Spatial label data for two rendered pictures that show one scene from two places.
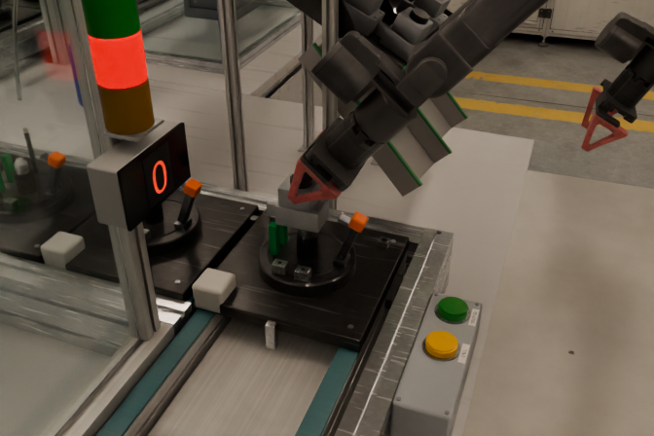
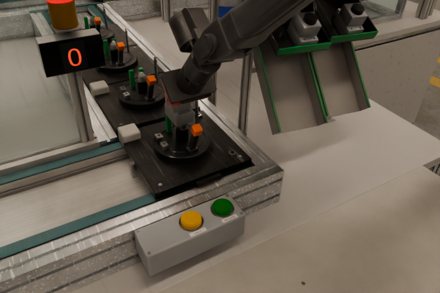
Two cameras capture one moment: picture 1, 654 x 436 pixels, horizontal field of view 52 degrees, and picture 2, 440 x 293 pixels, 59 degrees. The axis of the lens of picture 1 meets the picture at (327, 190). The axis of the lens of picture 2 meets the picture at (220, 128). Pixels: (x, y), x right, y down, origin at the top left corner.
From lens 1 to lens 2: 0.56 m
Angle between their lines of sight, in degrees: 32
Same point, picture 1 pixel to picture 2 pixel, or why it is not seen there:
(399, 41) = (294, 32)
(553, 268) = (358, 231)
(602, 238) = (422, 234)
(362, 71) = (187, 33)
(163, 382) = (70, 163)
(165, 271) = (123, 117)
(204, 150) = (238, 75)
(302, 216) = (171, 114)
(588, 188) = not seen: outside the picture
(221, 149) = not seen: hidden behind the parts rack
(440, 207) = (329, 159)
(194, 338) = (103, 152)
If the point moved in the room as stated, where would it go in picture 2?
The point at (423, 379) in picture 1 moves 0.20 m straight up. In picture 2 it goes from (162, 230) to (154, 146)
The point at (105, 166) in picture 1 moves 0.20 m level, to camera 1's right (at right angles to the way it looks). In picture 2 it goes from (38, 40) to (103, 72)
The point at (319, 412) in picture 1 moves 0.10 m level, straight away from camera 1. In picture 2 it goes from (105, 214) to (142, 188)
